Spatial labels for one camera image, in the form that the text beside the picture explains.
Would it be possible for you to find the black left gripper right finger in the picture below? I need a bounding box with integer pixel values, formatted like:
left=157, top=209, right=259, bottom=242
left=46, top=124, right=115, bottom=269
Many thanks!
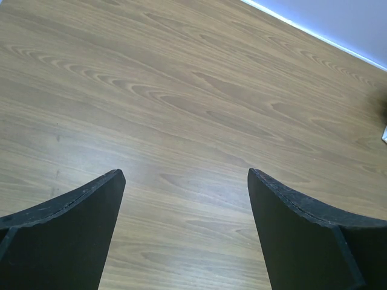
left=247, top=169, right=386, bottom=289

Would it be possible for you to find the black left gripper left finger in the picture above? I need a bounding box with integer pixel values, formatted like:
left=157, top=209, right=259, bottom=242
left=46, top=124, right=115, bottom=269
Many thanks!
left=1, top=169, right=126, bottom=289

